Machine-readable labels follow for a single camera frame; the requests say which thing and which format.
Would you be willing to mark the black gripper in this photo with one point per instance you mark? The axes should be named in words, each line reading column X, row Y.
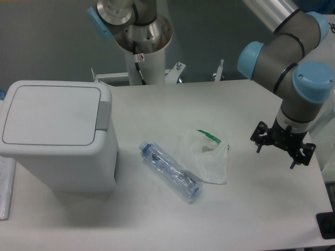
column 286, row 139

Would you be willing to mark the white plastic trash can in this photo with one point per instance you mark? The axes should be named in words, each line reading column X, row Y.
column 62, row 132

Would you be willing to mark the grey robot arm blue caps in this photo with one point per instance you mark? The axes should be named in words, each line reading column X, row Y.
column 279, row 66

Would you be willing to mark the white plastic bag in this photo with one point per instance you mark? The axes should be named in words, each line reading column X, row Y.
column 205, row 154

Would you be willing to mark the black device at edge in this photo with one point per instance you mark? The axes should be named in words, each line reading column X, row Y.
column 325, row 222

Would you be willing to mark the clear plastic water bottle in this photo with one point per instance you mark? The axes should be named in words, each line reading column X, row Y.
column 181, row 180

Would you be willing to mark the clear plastic document sleeve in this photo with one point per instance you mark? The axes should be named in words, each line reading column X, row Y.
column 7, row 181

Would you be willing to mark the white metal base frame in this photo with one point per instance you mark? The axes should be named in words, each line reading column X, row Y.
column 171, row 76

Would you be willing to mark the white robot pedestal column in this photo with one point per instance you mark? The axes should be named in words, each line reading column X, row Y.
column 152, row 65

